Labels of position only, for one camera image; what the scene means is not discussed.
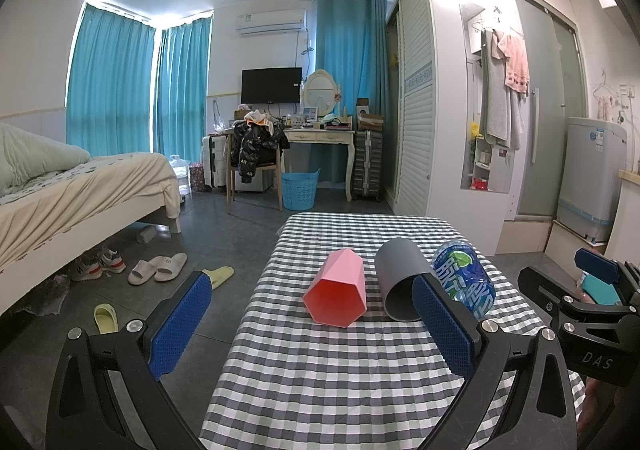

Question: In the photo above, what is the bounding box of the yellow green slipper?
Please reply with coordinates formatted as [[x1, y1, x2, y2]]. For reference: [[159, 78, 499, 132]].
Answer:
[[202, 266, 235, 291], [94, 303, 120, 335]]

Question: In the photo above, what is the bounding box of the white washing machine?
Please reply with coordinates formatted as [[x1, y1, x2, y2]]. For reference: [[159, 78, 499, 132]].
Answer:
[[556, 117, 629, 244]]

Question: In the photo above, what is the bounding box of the oval white mirror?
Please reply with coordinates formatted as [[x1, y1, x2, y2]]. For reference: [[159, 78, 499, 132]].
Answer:
[[302, 69, 337, 120]]

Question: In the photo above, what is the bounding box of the pink towel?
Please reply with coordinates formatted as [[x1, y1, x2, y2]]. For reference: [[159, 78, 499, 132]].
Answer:
[[492, 29, 530, 96]]

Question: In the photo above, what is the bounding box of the grey round cup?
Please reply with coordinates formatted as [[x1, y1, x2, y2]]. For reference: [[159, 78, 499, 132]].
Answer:
[[374, 237, 434, 322]]

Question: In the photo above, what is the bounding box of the pale green quilt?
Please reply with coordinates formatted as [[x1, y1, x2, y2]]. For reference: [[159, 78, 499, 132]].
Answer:
[[0, 123, 92, 197]]

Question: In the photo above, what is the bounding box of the white bed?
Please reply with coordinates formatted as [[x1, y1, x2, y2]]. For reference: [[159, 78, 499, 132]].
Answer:
[[0, 123, 184, 317]]

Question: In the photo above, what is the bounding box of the beige bed sheet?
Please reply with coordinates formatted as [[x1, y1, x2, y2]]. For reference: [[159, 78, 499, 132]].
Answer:
[[0, 153, 182, 251]]

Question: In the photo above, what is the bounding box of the black jacket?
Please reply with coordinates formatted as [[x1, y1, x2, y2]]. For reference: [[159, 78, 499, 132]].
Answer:
[[232, 120, 291, 184]]

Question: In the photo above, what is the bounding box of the clear water jug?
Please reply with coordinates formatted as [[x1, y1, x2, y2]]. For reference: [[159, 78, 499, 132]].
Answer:
[[169, 154, 191, 195]]

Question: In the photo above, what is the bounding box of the white air conditioner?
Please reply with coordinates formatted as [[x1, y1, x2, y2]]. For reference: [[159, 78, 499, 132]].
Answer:
[[235, 9, 307, 36]]

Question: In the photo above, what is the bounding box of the white suitcase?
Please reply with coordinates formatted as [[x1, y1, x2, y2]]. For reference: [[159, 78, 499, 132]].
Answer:
[[202, 134, 231, 190]]

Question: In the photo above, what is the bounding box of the white slipper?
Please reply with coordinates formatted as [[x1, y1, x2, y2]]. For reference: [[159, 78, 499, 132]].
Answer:
[[154, 253, 189, 283], [127, 257, 161, 286]]

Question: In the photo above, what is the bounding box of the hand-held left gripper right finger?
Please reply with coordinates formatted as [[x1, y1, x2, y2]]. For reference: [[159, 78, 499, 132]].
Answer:
[[411, 274, 584, 450]]

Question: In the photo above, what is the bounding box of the crumpled plastic bag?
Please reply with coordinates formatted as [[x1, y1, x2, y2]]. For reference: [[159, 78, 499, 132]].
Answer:
[[14, 274, 72, 317]]

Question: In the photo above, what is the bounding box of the grey towel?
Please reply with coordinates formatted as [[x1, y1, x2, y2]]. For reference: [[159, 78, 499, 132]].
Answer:
[[481, 29, 524, 151]]

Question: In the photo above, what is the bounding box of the white wardrobe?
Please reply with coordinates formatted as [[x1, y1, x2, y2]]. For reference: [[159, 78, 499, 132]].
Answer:
[[385, 0, 519, 256]]

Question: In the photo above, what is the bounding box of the person's right hand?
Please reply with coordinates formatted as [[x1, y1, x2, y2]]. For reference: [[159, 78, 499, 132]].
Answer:
[[577, 376, 604, 436]]

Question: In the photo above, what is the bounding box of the blue plastic basket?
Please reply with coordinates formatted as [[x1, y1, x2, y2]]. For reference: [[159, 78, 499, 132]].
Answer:
[[281, 169, 321, 211]]

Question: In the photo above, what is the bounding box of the black television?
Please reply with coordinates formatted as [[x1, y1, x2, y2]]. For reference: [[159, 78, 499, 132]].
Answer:
[[241, 67, 303, 104]]

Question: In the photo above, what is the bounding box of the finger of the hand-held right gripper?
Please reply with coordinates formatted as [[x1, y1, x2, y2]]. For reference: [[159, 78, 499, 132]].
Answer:
[[574, 247, 640, 304], [517, 265, 577, 326]]

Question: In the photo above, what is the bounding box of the narrow teal curtain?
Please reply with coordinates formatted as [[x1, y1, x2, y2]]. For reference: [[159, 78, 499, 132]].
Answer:
[[152, 23, 214, 159]]

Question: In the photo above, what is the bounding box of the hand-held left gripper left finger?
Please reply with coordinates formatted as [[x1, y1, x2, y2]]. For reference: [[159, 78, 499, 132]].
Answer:
[[45, 270, 214, 450]]

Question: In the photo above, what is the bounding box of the silver suitcase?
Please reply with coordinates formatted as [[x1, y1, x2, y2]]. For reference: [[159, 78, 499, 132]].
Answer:
[[351, 129, 385, 202]]

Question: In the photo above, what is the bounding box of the frosted glass sliding door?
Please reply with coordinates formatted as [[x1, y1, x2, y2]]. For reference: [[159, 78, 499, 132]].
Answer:
[[507, 0, 589, 224]]

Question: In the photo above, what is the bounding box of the grey checkered tablecloth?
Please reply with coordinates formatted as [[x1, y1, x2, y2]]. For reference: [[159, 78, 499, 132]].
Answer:
[[199, 211, 588, 450]]

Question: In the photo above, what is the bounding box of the tall teal curtain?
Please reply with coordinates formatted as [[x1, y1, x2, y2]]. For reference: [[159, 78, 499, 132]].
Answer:
[[316, 0, 392, 191]]

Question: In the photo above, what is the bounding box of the wooden board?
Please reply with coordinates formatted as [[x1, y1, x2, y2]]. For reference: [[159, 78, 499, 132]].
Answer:
[[544, 220, 609, 272]]

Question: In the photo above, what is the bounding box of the pink hexagonal cup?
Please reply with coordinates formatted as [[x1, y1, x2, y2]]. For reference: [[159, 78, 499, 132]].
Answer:
[[302, 248, 368, 329]]

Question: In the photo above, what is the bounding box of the white dressing table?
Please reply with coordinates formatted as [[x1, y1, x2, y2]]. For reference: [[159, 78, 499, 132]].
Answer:
[[282, 127, 357, 203]]

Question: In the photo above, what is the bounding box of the wide teal curtain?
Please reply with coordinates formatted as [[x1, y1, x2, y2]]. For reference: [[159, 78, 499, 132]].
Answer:
[[66, 0, 156, 157]]

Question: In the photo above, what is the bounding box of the blue water bottle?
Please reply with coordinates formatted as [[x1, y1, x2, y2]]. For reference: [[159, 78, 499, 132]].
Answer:
[[431, 239, 496, 321]]

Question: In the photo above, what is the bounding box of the grey white sneaker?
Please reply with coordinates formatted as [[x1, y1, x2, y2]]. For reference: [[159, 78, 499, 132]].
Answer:
[[69, 257, 104, 282], [97, 247, 127, 275]]

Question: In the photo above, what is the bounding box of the wooden chair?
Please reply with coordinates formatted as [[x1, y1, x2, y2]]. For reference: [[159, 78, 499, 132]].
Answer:
[[225, 133, 284, 215]]

